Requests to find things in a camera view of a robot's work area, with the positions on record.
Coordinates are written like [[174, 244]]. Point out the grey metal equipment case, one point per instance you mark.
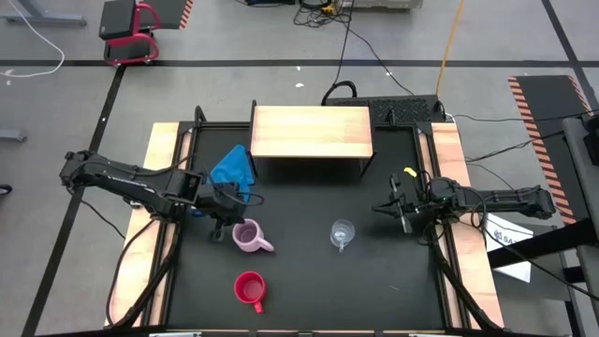
[[384, 4]]

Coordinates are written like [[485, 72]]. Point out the grey floor block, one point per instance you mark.
[[11, 135]]

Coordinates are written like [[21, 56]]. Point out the hazard striped black ramp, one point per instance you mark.
[[547, 107], [168, 11]]

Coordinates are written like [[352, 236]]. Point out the clear glass mug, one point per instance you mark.
[[342, 231]]

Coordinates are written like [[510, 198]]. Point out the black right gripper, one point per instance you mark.
[[423, 201]]

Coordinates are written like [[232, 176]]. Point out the red black step stool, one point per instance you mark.
[[131, 47]]

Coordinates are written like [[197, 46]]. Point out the black perforated box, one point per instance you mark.
[[402, 110]]

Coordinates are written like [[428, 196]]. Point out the grey metal floor stand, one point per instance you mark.
[[47, 19]]

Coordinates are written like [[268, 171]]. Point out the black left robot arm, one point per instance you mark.
[[117, 174]]

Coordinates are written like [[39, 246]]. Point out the wooden shelf black frame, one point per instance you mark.
[[311, 131]]

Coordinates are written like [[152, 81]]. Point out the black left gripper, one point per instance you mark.
[[217, 201]]

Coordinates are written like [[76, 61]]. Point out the blue cloth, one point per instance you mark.
[[234, 168]]

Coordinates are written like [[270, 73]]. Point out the black beam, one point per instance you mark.
[[543, 243]]

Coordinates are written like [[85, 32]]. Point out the yellow tape tag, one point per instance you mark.
[[410, 171]]

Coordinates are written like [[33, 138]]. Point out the black aluminium table frame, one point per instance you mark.
[[220, 125]]

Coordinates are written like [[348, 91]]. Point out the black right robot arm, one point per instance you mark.
[[505, 199]]

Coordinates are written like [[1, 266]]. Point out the pink ribbed mug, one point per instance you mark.
[[245, 236]]

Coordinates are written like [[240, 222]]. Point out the red plastic mug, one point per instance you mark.
[[250, 289]]

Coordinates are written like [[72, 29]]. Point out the white paper sheet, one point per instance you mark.
[[503, 231]]

